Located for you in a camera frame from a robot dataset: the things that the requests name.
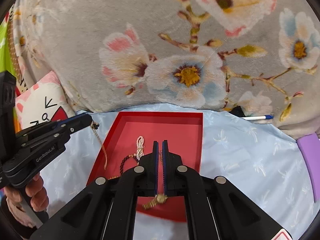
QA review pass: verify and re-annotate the thin gold chain necklace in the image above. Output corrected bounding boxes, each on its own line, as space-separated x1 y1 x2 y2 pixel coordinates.
89 120 109 171

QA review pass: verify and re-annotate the gold wristwatch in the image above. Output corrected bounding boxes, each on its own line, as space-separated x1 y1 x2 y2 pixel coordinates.
143 193 168 210

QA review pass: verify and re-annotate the white pearl bracelet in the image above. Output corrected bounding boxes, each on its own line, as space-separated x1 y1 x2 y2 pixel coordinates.
135 135 146 162

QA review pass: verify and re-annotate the left hand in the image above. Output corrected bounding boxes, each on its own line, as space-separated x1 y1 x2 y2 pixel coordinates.
4 173 49 228

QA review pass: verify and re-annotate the cat face cushion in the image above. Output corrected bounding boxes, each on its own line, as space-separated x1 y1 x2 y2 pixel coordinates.
15 71 75 129

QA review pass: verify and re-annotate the red cardboard box tray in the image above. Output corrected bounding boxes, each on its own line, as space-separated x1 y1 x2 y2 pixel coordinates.
86 111 205 223

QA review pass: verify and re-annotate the colourful cartoon bedsheet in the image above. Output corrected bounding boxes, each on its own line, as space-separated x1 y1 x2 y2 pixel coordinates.
0 12 23 131

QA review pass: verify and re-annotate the light blue palm sheet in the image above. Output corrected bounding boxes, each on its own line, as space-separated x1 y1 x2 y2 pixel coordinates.
41 111 319 239

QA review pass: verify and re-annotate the blue white pen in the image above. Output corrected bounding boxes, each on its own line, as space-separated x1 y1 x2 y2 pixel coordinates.
242 115 273 121

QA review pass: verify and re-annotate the purple foam block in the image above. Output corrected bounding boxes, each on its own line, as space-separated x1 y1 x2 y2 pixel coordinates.
297 133 320 202

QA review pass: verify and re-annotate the grey floral blanket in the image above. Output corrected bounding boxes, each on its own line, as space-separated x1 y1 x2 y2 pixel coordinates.
7 0 319 138

